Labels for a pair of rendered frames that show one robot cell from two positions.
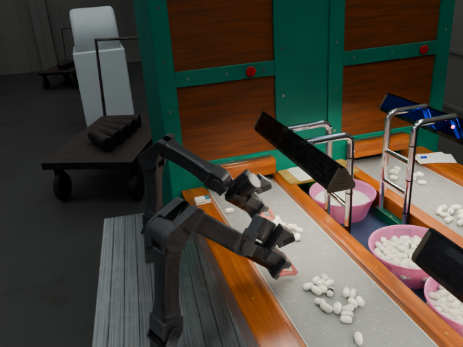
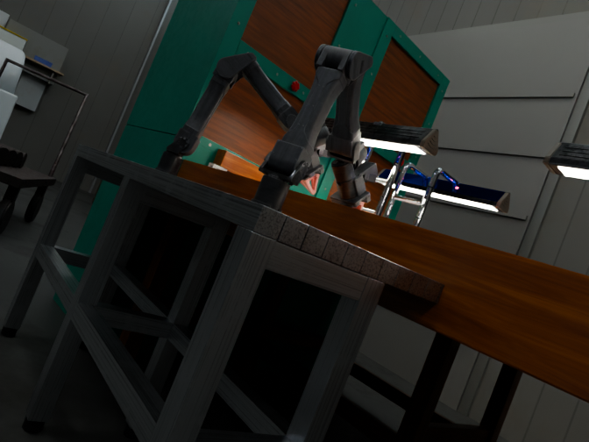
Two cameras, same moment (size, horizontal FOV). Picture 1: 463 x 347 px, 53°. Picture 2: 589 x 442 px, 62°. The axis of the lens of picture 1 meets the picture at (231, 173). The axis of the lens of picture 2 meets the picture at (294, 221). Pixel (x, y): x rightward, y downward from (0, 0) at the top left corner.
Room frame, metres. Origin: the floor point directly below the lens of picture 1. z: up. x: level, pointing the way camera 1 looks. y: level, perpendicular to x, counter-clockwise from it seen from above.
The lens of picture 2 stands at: (-0.03, 0.62, 0.64)
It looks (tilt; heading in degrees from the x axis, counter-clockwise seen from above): 2 degrees up; 334
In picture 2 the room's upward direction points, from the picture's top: 22 degrees clockwise
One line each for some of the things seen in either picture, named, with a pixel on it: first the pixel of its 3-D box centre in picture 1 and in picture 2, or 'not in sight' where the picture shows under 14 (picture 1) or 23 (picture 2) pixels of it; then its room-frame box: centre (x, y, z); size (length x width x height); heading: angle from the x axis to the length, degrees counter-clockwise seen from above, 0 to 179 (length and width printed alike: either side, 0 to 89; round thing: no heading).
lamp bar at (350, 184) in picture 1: (295, 144); (358, 131); (1.45, -0.22, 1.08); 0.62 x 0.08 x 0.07; 16
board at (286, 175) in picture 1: (317, 171); not in sight; (1.90, -0.39, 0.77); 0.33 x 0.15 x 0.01; 106
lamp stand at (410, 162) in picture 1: (415, 169); (413, 220); (1.57, -0.69, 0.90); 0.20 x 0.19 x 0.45; 16
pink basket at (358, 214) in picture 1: (342, 201); not in sight; (1.69, -0.45, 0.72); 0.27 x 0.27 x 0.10
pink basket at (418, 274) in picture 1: (409, 257); not in sight; (1.26, -0.56, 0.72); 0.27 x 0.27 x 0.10
